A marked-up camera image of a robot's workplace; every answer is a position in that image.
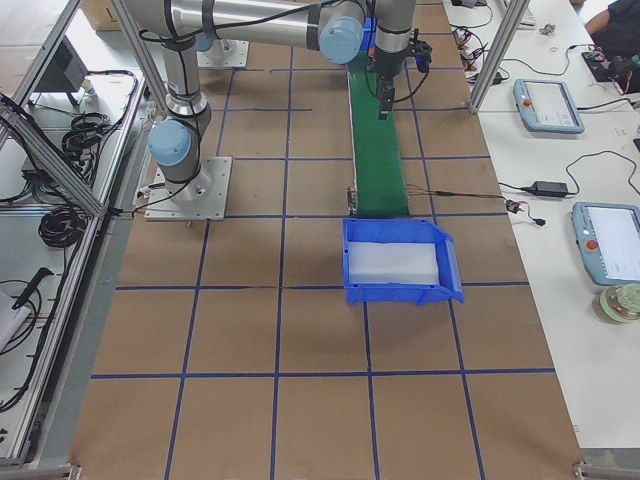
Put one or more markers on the aluminium frame post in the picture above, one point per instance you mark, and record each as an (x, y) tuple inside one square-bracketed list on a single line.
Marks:
[(501, 42)]

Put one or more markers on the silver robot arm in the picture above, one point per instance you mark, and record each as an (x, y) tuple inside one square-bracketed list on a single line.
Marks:
[(333, 28)]

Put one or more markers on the green conveyor belt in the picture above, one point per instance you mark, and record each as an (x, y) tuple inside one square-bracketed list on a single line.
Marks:
[(379, 188)]

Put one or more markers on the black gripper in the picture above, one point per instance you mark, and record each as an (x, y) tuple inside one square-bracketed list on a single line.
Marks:
[(385, 68)]

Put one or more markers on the far teach pendant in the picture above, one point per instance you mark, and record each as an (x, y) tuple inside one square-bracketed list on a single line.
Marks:
[(547, 107)]

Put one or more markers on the black power adapter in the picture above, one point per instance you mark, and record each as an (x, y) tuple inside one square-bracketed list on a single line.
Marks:
[(547, 189)]

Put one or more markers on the blue bin on right side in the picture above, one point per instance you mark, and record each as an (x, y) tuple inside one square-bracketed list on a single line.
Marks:
[(399, 260)]

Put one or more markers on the teach pendant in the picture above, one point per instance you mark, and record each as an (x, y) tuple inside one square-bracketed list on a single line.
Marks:
[(607, 237), (547, 107)]

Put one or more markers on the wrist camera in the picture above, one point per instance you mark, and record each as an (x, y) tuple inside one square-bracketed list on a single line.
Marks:
[(421, 51)]

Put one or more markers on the near teach pendant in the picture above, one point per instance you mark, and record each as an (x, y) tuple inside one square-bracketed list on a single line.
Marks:
[(607, 237)]

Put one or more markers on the blue bin with white foam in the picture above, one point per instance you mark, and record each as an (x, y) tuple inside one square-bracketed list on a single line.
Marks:
[(368, 39)]

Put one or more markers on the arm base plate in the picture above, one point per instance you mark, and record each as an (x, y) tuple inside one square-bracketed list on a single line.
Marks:
[(204, 198)]

